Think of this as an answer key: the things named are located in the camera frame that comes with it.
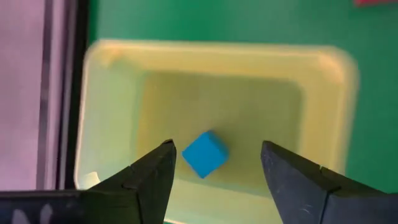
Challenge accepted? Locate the orange-red wedge block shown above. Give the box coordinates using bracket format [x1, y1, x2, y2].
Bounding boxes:
[353, 0, 398, 7]

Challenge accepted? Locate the yellow translucent plastic bin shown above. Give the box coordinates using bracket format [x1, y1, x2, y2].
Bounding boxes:
[73, 39, 361, 224]

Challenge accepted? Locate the black metal table frame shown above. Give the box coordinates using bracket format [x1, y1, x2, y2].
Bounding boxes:
[55, 0, 100, 190]

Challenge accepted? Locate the green table mat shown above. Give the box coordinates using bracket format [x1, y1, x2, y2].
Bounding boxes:
[88, 0, 398, 195]

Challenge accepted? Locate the blue cube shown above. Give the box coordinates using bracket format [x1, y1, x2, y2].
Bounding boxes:
[181, 129, 230, 180]

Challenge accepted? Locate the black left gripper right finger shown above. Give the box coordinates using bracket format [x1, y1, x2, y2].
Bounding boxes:
[260, 140, 398, 224]

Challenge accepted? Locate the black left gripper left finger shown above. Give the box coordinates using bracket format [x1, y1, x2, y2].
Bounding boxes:
[0, 138, 177, 224]

